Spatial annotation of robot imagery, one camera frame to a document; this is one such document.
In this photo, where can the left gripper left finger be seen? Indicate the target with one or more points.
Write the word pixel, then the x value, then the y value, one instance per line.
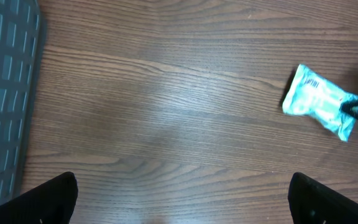
pixel 51 202

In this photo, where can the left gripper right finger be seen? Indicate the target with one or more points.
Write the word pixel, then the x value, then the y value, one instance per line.
pixel 311 202

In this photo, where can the teal snack packet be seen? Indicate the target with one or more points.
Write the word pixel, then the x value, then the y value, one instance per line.
pixel 312 95

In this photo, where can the grey plastic basket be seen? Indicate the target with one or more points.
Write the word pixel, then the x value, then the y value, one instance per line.
pixel 22 39

